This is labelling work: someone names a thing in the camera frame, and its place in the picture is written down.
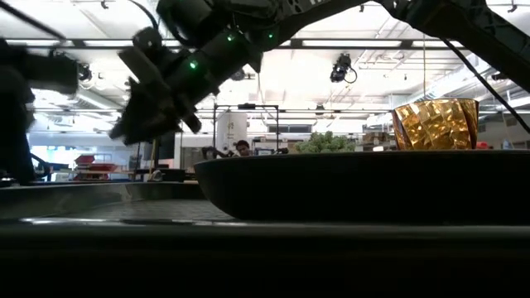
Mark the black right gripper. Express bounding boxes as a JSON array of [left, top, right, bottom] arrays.
[[108, 41, 209, 147]]

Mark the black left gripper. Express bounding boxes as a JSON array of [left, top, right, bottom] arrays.
[[16, 51, 80, 95]]

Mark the large black bowl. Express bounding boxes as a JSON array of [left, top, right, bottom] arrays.
[[193, 149, 530, 227]]

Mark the black rectangular serving tray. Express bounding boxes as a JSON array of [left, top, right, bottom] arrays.
[[0, 180, 530, 298]]

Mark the black computer monitor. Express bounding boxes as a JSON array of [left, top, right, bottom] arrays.
[[153, 131, 177, 163]]

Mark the person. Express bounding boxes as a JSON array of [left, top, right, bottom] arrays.
[[234, 139, 253, 158]]

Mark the green artificial potted plant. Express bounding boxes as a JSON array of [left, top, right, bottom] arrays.
[[294, 131, 358, 155]]

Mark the LED light bar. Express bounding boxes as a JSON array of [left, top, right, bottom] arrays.
[[6, 38, 471, 51]]

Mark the thin black hanging cable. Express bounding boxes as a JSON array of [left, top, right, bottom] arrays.
[[421, 35, 427, 103]]

